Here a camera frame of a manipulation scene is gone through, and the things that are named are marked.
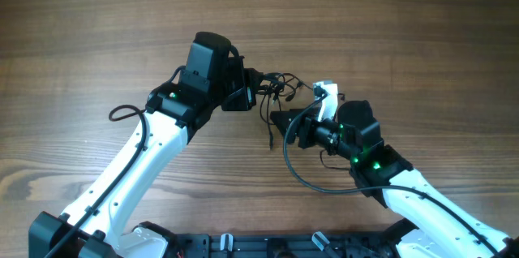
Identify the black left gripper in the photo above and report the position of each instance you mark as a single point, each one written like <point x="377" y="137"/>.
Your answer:
<point x="249" y="88"/>

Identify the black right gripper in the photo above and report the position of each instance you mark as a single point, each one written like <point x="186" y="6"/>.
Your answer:
<point x="302" y="132"/>

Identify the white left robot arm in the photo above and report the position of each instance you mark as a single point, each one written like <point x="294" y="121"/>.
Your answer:
<point x="93" y="225"/>

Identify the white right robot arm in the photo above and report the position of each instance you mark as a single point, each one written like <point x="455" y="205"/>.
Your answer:
<point x="431" y="224"/>

